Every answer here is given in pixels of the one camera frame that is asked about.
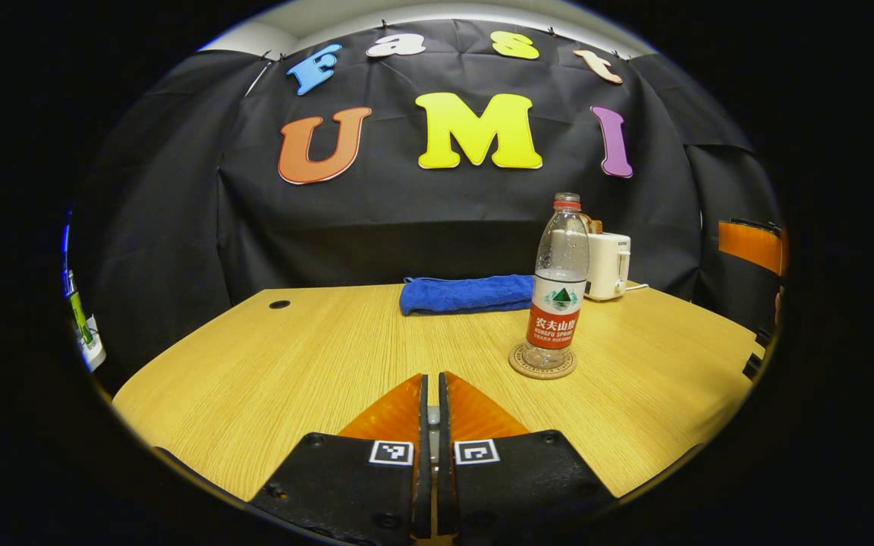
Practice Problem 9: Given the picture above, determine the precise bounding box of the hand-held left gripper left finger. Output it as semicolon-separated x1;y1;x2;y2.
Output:
249;373;432;546

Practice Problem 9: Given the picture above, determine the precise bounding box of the black backdrop cloth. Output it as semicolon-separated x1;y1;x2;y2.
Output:
69;19;783;372

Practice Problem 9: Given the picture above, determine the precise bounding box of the clear plastic water bottle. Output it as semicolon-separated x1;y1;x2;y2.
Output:
522;193;591;370

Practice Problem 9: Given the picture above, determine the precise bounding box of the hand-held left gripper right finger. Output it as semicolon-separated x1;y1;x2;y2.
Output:
437;372;620;546

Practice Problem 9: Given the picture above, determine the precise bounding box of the blue towel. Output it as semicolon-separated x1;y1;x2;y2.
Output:
399;275;536;316

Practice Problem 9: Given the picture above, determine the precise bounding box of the round wooden coaster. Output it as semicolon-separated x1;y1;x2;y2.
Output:
508;343;578;380

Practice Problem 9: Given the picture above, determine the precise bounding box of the white container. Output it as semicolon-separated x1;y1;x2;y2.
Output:
79;334;107;372

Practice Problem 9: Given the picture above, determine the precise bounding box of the white toaster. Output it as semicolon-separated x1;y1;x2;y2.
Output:
583;227;631;301

